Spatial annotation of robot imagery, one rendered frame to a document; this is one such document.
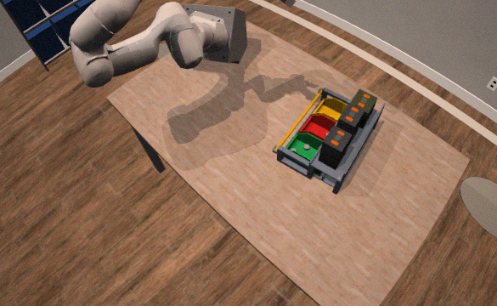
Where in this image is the red bin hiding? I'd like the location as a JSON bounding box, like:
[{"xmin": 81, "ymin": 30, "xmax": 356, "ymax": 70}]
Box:
[{"xmin": 299, "ymin": 115, "xmax": 336, "ymax": 141}]

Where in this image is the green open bin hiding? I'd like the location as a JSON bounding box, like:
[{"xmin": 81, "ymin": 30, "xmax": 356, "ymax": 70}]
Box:
[{"xmin": 284, "ymin": 133, "xmax": 323, "ymax": 176}]

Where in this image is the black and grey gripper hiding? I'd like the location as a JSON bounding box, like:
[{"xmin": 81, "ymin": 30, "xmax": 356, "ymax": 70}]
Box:
[{"xmin": 280, "ymin": 0, "xmax": 296, "ymax": 8}]

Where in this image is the orange bar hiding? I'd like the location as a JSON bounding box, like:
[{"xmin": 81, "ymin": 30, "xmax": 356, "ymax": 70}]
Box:
[{"xmin": 275, "ymin": 89, "xmax": 322, "ymax": 151}]

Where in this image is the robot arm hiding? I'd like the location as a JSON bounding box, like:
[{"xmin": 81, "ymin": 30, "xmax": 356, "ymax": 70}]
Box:
[{"xmin": 69, "ymin": 0, "xmax": 229, "ymax": 88}]

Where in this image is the yellow open bin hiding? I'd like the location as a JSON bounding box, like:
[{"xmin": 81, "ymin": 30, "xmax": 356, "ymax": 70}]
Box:
[{"xmin": 313, "ymin": 98, "xmax": 347, "ymax": 122}]

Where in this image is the grey metal shelf rack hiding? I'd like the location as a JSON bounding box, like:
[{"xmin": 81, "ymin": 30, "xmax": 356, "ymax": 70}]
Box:
[{"xmin": 273, "ymin": 88, "xmax": 386, "ymax": 194}]

